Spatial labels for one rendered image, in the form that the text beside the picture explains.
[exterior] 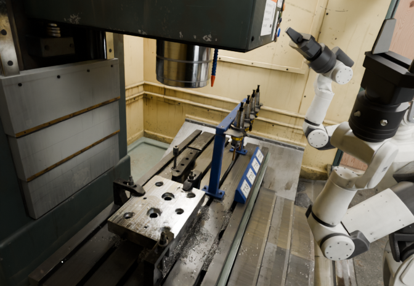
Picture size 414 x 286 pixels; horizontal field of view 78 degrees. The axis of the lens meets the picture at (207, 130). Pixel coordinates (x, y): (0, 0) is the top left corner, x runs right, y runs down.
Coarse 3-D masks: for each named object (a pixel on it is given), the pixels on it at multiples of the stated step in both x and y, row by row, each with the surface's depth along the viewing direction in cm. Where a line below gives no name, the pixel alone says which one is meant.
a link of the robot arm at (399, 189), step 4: (396, 184) 65; (400, 184) 63; (404, 184) 62; (408, 184) 62; (412, 184) 61; (392, 188) 64; (396, 188) 63; (400, 188) 62; (404, 188) 62; (408, 188) 61; (412, 188) 61; (396, 192) 62; (400, 192) 62; (404, 192) 61; (408, 192) 61; (412, 192) 60; (400, 196) 61; (404, 196) 61; (408, 196) 60; (412, 196) 60; (404, 200) 60; (408, 200) 60; (412, 200) 60; (404, 204) 60; (408, 204) 60; (412, 204) 60; (408, 208) 60; (412, 208) 60; (412, 212) 60
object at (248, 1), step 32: (32, 0) 70; (64, 0) 66; (96, 0) 62; (128, 0) 59; (160, 0) 57; (192, 0) 54; (224, 0) 52; (256, 0) 50; (128, 32) 63; (160, 32) 59; (192, 32) 57; (224, 32) 54; (256, 32) 57
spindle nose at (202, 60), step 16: (160, 48) 67; (176, 48) 64; (192, 48) 64; (208, 48) 67; (160, 64) 68; (176, 64) 66; (192, 64) 66; (208, 64) 70; (160, 80) 70; (176, 80) 68; (192, 80) 68; (208, 80) 73
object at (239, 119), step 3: (240, 111) 101; (243, 111) 102; (237, 114) 102; (240, 114) 101; (243, 114) 102; (237, 117) 102; (240, 117) 102; (243, 117) 102; (237, 120) 102; (240, 120) 102; (243, 120) 103; (234, 123) 104; (237, 123) 103; (240, 123) 103; (243, 123) 103; (237, 126) 103; (240, 126) 103; (243, 126) 104
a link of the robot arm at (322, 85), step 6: (318, 78) 102; (324, 78) 102; (318, 84) 101; (324, 84) 102; (330, 84) 103; (318, 90) 100; (324, 90) 101; (330, 90) 102; (324, 96) 98; (330, 96) 98
